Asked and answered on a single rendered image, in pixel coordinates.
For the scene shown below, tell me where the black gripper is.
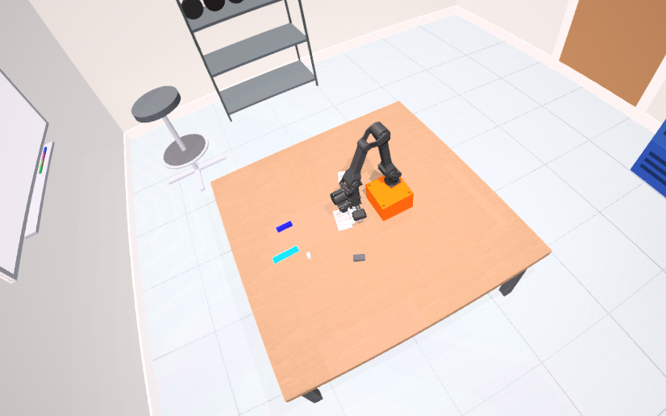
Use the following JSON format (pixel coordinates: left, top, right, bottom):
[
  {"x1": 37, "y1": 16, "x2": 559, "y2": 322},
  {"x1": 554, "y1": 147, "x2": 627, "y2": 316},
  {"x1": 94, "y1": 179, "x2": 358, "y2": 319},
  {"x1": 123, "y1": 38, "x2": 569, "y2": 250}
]
[{"x1": 348, "y1": 194, "x2": 367, "y2": 221}]

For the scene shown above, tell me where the cyan flat bar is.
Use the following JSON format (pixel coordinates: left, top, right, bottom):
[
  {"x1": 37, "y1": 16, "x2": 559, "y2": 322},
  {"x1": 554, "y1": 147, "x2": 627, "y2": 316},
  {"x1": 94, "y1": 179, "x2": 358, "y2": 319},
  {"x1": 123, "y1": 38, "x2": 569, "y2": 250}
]
[{"x1": 273, "y1": 246, "x2": 299, "y2": 263}]

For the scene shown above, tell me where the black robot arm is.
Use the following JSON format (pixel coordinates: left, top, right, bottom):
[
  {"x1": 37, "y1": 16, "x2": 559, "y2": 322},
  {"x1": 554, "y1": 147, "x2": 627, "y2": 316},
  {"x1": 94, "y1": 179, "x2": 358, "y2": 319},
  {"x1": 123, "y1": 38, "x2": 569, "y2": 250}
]
[{"x1": 330, "y1": 122, "x2": 402, "y2": 213}]

